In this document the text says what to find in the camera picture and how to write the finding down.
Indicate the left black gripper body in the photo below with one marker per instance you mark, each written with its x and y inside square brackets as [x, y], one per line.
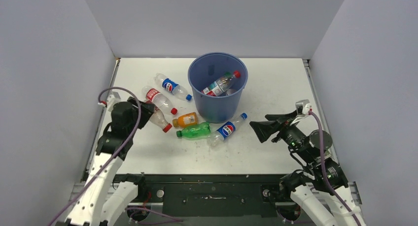
[141, 123]

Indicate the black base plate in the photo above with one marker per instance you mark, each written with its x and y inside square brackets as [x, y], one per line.
[196, 195]

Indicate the orange juice bottle lying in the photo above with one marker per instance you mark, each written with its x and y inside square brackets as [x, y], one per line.
[185, 120]

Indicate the Pepsi bottle near bin left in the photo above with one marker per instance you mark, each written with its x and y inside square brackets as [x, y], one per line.
[172, 87]

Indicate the Pepsi bottle front of bin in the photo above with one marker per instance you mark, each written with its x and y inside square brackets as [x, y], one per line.
[226, 130]

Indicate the green plastic bottle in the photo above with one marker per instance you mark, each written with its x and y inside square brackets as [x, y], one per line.
[195, 131]

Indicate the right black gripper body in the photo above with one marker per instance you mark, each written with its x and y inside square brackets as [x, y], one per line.
[293, 136]

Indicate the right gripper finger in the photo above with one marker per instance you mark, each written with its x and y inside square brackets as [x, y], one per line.
[265, 129]
[281, 117]

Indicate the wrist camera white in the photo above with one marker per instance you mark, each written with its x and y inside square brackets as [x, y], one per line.
[112, 99]
[303, 107]

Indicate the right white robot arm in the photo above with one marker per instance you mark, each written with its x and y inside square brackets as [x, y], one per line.
[320, 188]

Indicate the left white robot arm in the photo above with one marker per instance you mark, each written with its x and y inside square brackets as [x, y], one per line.
[93, 206]

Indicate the clear bottle red label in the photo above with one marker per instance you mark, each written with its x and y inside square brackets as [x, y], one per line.
[160, 100]

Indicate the small clear bottle red cap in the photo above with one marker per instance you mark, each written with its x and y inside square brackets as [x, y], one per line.
[158, 119]

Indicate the blue plastic bin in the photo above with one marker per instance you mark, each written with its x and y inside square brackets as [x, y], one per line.
[205, 70]

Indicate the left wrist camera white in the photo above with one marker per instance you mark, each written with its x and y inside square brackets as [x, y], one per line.
[112, 99]

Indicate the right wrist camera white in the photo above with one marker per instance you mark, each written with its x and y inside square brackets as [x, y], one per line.
[303, 107]

